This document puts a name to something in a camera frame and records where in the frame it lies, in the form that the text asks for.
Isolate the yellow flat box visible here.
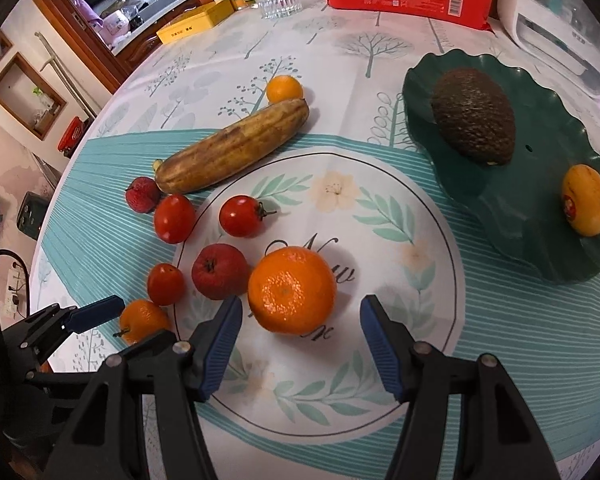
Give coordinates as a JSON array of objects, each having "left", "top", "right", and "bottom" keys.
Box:
[{"left": 156, "top": 0, "right": 236, "bottom": 45}]

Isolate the tree print tablecloth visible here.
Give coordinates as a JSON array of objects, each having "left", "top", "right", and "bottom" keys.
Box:
[{"left": 27, "top": 0, "right": 600, "bottom": 480}]

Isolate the brown spotted banana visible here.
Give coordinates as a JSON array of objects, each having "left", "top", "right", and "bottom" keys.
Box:
[{"left": 152, "top": 98, "right": 311, "bottom": 195}]

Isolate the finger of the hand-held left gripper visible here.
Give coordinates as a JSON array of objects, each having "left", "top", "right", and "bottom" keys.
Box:
[
  {"left": 24, "top": 367, "right": 95, "bottom": 402},
  {"left": 17, "top": 296, "right": 126, "bottom": 362}
]

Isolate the dark avocado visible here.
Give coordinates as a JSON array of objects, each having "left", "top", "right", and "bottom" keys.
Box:
[{"left": 431, "top": 68, "right": 517, "bottom": 166}]

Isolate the dark green scalloped plate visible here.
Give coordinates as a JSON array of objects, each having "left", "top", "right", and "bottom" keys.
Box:
[{"left": 401, "top": 51, "right": 600, "bottom": 285}]

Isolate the small round orange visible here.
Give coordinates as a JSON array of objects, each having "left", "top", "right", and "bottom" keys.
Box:
[{"left": 265, "top": 75, "right": 304, "bottom": 106}]

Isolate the yellow fruit with sticker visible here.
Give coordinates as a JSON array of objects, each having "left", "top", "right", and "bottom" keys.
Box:
[{"left": 561, "top": 164, "right": 600, "bottom": 237}]

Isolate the red tomato with stem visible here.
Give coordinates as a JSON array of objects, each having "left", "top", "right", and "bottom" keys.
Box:
[{"left": 218, "top": 195, "right": 278, "bottom": 239}]

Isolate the red small box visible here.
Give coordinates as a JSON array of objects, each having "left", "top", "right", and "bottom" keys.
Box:
[{"left": 57, "top": 116, "right": 86, "bottom": 157}]

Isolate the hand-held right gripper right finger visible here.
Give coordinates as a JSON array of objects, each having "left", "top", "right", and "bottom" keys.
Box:
[{"left": 359, "top": 295, "right": 563, "bottom": 480}]

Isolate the white countertop appliance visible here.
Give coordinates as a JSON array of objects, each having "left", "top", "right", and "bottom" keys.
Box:
[{"left": 499, "top": 0, "right": 600, "bottom": 99}]

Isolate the red lychee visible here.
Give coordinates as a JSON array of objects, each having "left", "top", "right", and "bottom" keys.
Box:
[{"left": 125, "top": 176, "right": 162, "bottom": 214}]

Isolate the wooden display cabinet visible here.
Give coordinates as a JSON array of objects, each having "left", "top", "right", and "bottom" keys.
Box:
[{"left": 27, "top": 0, "right": 203, "bottom": 97}]

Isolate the white power strip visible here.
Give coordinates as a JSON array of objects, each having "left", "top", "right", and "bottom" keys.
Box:
[{"left": 2, "top": 266, "right": 29, "bottom": 319}]

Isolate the large orange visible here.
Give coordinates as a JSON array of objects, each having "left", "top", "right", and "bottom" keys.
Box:
[{"left": 247, "top": 246, "right": 338, "bottom": 335}]

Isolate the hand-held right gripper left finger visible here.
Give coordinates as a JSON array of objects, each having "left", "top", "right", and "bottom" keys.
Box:
[{"left": 42, "top": 295, "right": 244, "bottom": 480}]

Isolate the small red apple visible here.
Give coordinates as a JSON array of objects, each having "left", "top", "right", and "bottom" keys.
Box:
[{"left": 191, "top": 243, "right": 251, "bottom": 301}]

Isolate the small tangerine with stem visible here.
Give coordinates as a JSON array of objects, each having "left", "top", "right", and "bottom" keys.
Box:
[{"left": 113, "top": 299, "right": 173, "bottom": 346}]

